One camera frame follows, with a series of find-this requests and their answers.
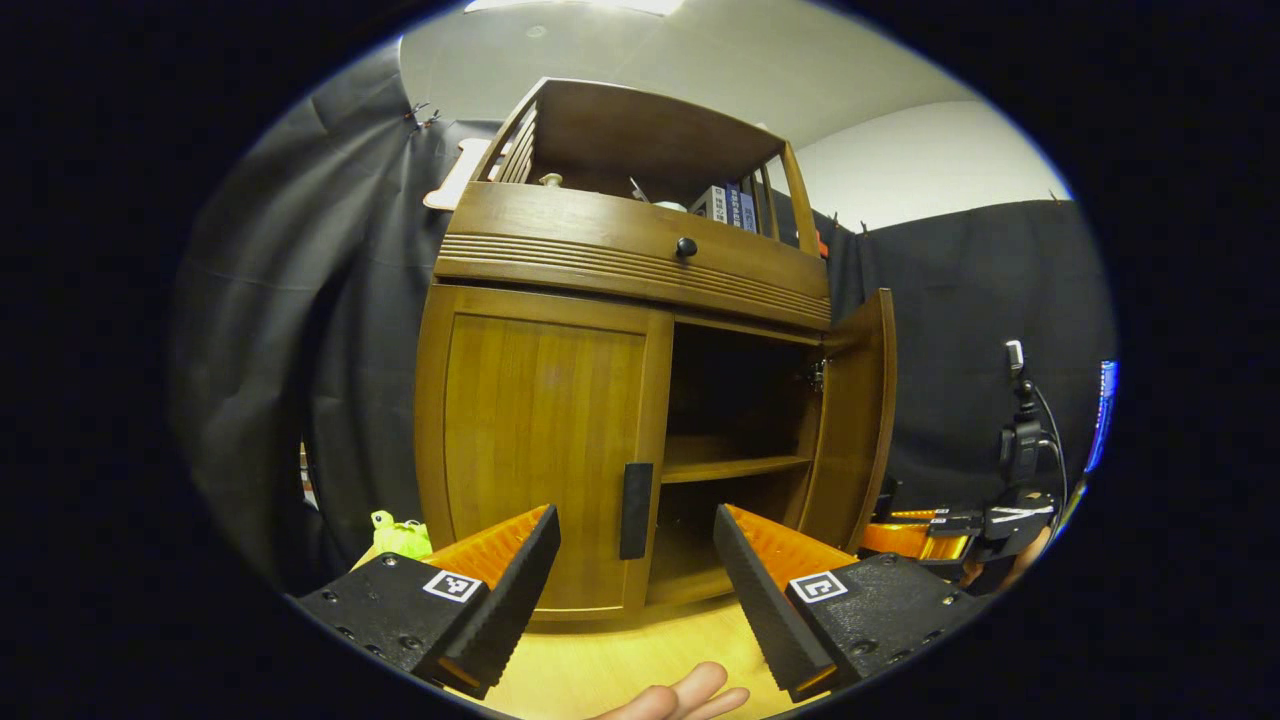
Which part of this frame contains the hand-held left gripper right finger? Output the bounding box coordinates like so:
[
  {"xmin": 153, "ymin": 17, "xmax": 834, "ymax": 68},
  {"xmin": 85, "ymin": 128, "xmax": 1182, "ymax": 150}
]
[{"xmin": 712, "ymin": 503, "xmax": 989, "ymax": 704}]

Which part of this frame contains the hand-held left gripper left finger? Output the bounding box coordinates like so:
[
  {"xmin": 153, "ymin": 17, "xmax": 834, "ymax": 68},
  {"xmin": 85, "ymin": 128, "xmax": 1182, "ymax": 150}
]
[{"xmin": 293, "ymin": 503, "xmax": 562, "ymax": 701}]

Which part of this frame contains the wooden shoe cabinet door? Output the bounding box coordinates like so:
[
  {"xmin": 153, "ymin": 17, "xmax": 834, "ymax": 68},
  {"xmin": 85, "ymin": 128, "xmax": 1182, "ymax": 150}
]
[
  {"xmin": 415, "ymin": 285, "xmax": 674, "ymax": 621},
  {"xmin": 800, "ymin": 288, "xmax": 898, "ymax": 554}
]

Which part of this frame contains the wooden double-door shoe cabinet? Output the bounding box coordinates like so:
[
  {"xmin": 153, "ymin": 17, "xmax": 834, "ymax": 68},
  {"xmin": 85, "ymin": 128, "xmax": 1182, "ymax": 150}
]
[{"xmin": 413, "ymin": 77, "xmax": 898, "ymax": 623}]

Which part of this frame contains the green frog toy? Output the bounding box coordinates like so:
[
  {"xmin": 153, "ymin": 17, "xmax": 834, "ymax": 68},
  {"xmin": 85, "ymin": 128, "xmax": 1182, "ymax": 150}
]
[{"xmin": 370, "ymin": 510, "xmax": 434, "ymax": 561}]

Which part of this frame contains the wooden inner shelf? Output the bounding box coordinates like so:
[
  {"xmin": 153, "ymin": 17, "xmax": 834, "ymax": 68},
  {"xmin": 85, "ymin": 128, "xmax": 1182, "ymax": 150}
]
[{"xmin": 660, "ymin": 455, "xmax": 813, "ymax": 486}]

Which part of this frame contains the black backdrop cloth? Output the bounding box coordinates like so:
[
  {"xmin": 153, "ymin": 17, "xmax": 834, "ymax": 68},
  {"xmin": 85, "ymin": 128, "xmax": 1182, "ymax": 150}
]
[{"xmin": 170, "ymin": 45, "xmax": 1119, "ymax": 591}]

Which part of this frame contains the wooden drawer with black knob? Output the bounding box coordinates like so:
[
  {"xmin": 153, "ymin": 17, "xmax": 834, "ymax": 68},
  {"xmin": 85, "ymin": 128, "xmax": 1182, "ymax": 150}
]
[{"xmin": 435, "ymin": 182, "xmax": 833, "ymax": 331}]

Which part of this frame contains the black cable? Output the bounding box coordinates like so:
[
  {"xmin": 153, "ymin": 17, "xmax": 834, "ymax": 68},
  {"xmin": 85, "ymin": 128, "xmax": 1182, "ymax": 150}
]
[{"xmin": 1028, "ymin": 380, "xmax": 1070, "ymax": 523}]

